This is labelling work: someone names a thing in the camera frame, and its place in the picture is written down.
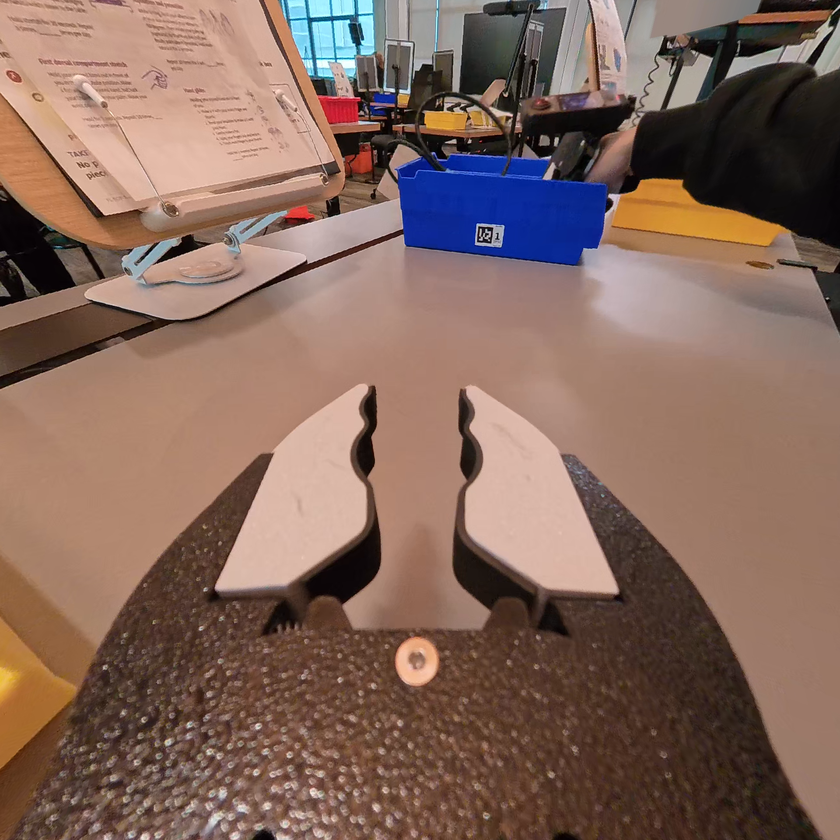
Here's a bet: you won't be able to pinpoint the person's right hand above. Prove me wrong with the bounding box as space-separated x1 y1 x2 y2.
586 126 643 196

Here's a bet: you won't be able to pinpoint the yellow plastic bin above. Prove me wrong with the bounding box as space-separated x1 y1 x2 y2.
610 177 790 248
0 616 77 770

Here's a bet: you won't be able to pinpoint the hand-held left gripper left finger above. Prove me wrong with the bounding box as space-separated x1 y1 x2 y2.
215 385 383 609

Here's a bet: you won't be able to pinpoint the black braided cable green plugs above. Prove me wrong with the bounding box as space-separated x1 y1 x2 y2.
415 92 517 177

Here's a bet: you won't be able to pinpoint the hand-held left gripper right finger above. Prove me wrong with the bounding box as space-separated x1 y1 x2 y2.
453 385 622 609

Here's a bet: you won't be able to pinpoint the printed paper sheets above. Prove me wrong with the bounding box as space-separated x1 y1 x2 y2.
0 0 337 217

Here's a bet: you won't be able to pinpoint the blue plastic bin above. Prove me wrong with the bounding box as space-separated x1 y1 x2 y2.
395 154 609 266

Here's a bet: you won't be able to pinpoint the large black monitor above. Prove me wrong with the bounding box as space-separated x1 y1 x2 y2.
459 8 567 97

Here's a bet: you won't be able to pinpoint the wooden document stand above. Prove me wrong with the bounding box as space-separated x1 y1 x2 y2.
0 0 347 323

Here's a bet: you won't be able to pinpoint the person's right forearm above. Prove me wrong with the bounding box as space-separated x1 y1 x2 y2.
620 62 840 248

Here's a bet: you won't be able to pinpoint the small yellow parts bin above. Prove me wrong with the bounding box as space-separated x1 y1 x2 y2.
423 109 488 131

